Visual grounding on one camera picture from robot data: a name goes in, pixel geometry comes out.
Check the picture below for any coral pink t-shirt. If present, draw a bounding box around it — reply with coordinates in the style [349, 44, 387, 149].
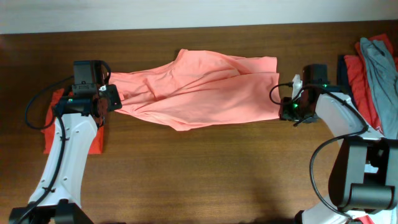
[109, 49, 280, 131]

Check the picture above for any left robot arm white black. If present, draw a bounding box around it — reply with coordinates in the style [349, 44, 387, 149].
[9, 60, 122, 223]

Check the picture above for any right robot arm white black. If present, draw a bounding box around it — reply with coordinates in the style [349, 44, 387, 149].
[279, 64, 397, 224]

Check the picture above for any dark navy shirt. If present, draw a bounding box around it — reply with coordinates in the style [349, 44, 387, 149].
[337, 55, 353, 95]

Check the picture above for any folded orange red printed shirt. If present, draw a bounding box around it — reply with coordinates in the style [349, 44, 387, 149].
[41, 88, 104, 154]

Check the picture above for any red t-shirt in pile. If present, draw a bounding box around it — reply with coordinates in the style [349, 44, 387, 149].
[345, 34, 397, 134]

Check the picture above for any grey t-shirt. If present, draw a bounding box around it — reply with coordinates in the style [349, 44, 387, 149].
[359, 37, 397, 139]

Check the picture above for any light blue grey shirt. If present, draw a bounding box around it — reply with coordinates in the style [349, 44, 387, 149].
[348, 208, 397, 224]

